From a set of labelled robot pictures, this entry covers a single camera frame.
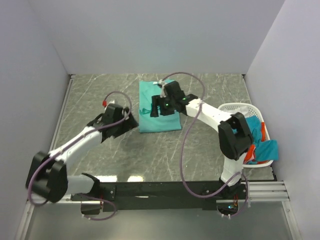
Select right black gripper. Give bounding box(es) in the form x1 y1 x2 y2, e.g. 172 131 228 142
150 95 176 118

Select turquoise t-shirt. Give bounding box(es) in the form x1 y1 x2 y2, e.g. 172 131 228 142
138 81 182 133

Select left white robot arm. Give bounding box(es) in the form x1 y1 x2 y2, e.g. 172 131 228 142
25 103 138 203

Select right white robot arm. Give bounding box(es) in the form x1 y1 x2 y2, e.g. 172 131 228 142
150 80 253 200

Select black base bar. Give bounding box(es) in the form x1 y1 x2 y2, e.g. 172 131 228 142
70 181 248 216

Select white plastic laundry basket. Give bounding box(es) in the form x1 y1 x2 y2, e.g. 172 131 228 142
218 102 274 168

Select white garment in basket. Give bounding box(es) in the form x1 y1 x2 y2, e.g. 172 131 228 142
222 106 251 118

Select orange t-shirt in basket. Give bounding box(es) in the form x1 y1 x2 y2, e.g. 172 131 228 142
243 122 266 165

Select blue t-shirt in basket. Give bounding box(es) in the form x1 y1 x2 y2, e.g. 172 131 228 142
246 115 279 162

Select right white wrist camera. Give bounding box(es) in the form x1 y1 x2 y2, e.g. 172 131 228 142
157 79 167 98

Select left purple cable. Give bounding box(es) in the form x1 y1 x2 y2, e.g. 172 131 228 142
26 91 133 221

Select purple cable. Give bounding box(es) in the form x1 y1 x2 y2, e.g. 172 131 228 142
26 91 133 221
159 71 251 221

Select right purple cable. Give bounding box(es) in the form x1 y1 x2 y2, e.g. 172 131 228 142
159 71 251 221

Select aluminium frame rail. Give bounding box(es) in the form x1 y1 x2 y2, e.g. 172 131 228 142
14 74 75 240

